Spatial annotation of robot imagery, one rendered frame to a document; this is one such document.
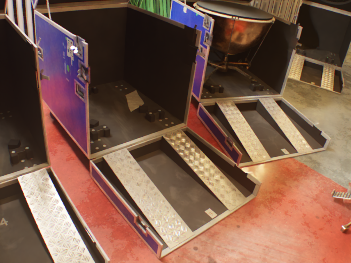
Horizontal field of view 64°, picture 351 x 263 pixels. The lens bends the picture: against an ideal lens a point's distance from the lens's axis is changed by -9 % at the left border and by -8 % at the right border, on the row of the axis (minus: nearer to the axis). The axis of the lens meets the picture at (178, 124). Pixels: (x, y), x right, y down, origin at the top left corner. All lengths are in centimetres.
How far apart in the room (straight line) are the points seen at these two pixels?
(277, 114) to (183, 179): 137
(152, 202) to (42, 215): 66
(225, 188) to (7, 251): 143
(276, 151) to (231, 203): 85
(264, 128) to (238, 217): 122
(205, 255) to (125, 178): 70
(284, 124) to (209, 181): 121
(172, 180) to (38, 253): 101
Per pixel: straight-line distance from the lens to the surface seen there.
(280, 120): 311
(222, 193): 214
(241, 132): 275
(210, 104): 298
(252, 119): 314
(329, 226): 232
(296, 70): 489
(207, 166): 225
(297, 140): 299
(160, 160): 232
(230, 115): 288
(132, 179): 202
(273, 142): 289
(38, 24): 256
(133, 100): 279
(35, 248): 184
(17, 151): 213
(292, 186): 249
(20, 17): 350
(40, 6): 264
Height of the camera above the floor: 148
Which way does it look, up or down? 31 degrees down
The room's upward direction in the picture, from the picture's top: 8 degrees clockwise
